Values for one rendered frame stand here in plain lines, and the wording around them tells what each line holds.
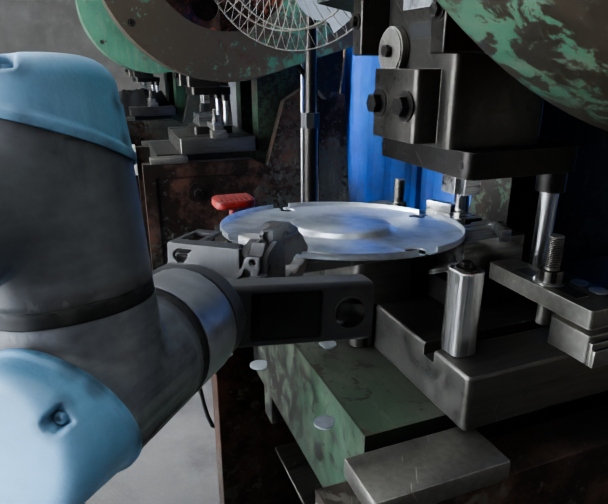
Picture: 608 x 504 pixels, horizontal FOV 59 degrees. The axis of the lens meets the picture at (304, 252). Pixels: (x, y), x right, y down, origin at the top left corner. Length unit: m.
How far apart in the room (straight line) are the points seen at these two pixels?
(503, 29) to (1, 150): 0.25
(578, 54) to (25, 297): 0.28
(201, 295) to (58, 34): 6.89
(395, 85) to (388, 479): 0.42
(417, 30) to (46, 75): 0.51
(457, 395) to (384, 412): 0.08
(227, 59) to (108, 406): 1.74
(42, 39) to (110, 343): 6.97
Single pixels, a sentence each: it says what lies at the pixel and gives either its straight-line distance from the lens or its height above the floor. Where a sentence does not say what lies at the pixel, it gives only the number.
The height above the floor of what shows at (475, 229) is 0.78.
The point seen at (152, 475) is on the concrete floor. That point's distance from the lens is 1.52.
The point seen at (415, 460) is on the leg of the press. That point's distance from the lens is 0.53.
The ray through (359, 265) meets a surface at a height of 0.76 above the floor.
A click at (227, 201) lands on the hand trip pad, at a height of 0.76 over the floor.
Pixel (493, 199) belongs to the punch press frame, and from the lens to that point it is 0.97.
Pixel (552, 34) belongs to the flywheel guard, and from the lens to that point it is 0.31.
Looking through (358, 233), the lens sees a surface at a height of 0.80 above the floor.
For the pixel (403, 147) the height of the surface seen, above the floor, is 0.88.
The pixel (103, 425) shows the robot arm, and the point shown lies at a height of 0.84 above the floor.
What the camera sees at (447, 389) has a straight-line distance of 0.57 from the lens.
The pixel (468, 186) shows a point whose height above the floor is 0.83.
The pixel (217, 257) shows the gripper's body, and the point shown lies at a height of 0.84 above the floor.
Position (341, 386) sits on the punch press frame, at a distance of 0.61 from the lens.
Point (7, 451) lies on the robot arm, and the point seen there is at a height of 0.83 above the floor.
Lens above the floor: 0.98
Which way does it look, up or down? 19 degrees down
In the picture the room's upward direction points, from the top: straight up
